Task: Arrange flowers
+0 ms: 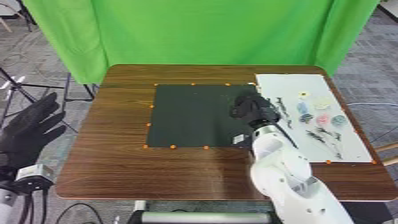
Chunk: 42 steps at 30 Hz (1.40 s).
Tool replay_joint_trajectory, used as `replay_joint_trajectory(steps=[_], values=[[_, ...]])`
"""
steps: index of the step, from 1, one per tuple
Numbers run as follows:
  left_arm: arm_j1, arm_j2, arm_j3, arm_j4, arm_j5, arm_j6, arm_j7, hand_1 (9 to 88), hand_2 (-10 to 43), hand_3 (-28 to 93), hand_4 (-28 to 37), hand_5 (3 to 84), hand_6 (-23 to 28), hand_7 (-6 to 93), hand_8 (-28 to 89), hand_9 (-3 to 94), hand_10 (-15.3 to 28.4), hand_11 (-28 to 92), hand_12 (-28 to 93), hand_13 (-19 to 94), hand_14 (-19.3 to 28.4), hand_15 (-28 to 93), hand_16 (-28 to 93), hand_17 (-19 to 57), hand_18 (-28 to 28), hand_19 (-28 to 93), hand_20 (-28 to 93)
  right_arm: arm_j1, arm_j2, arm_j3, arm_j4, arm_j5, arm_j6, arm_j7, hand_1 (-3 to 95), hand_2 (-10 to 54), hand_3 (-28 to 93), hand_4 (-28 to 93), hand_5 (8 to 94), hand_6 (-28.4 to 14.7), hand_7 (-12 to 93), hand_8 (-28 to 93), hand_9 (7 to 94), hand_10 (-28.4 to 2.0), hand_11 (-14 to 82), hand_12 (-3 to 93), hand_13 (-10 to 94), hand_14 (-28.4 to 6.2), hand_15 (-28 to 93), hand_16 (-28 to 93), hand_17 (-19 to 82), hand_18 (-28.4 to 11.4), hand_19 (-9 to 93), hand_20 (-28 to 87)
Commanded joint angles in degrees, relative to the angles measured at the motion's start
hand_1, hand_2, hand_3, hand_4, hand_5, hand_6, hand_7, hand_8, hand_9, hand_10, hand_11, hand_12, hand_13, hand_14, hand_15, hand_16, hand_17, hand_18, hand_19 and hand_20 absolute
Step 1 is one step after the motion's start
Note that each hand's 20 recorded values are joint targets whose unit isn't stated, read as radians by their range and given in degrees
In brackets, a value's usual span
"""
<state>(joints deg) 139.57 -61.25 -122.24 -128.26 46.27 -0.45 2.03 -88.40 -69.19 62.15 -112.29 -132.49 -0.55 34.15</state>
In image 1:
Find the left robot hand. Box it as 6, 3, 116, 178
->
0, 92, 68, 174

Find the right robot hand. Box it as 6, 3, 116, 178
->
228, 94, 283, 127

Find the black tripod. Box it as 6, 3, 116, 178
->
0, 67, 81, 134

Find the dark mat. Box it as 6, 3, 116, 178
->
145, 83, 264, 150

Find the pale grey bar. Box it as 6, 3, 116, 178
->
141, 211, 278, 224

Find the pink flower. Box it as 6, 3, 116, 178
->
315, 113, 333, 126

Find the black cable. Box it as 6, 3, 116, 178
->
54, 202, 111, 224

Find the pale blue flower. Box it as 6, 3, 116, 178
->
296, 101, 312, 115

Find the white sheet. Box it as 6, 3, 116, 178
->
255, 73, 377, 165

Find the dark blue flower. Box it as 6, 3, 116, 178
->
299, 113, 317, 124

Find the teal flower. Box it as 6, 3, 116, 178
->
331, 114, 351, 127

